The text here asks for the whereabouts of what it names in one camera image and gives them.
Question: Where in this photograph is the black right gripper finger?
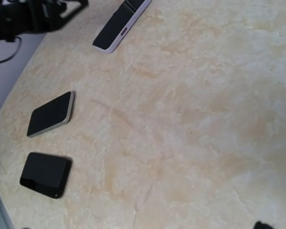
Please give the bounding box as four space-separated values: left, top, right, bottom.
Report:
254 221 274 229

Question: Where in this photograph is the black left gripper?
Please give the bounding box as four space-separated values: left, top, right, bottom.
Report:
26 0 89 32

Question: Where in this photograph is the lavender silicone phone case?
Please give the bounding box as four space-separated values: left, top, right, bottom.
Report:
92 0 153 54

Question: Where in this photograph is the silver-edged black smartphone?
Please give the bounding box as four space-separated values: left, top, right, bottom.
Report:
27 91 75 138

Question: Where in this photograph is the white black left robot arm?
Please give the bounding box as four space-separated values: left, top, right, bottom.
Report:
0 0 89 42

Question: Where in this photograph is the black smartphone on table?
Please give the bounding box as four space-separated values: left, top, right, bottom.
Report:
20 152 72 199

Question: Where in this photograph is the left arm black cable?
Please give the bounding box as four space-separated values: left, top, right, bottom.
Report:
0 35 23 65

